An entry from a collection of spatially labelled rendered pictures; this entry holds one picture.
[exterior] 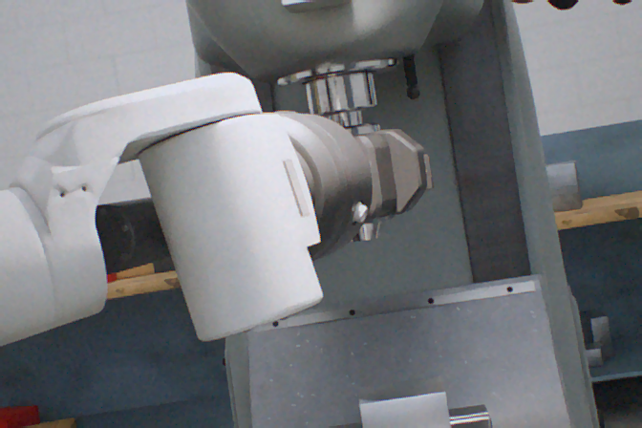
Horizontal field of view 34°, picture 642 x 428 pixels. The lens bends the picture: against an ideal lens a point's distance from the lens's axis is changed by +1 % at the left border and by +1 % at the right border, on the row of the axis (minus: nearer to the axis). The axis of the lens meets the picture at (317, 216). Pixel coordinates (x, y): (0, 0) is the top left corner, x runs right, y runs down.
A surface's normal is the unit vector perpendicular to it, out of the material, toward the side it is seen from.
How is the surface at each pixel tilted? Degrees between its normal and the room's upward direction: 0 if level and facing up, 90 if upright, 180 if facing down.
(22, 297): 112
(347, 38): 131
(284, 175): 80
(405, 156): 89
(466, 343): 63
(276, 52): 136
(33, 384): 90
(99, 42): 90
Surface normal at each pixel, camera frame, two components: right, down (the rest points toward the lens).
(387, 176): 0.94, -0.14
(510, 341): -0.14, -0.39
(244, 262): 0.07, -0.04
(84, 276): 0.58, 0.30
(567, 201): -0.28, 0.10
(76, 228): 0.49, -0.18
